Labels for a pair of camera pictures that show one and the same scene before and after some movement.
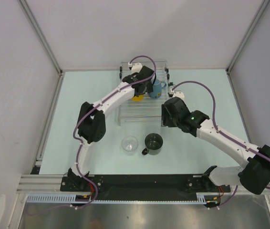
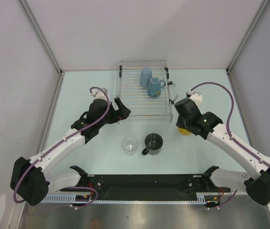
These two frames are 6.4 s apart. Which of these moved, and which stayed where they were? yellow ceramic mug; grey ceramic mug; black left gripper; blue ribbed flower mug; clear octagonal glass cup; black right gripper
Moved: yellow ceramic mug; black left gripper; black right gripper
Stayed: grey ceramic mug; blue ribbed flower mug; clear octagonal glass cup
